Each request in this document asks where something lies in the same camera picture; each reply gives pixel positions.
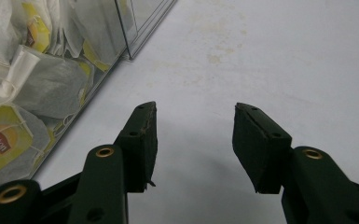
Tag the clear plastic box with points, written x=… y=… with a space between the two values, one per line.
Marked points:
x=74 y=102

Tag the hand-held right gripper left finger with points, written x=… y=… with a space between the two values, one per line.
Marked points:
x=105 y=183

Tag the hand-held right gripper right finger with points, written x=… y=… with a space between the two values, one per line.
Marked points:
x=292 y=174

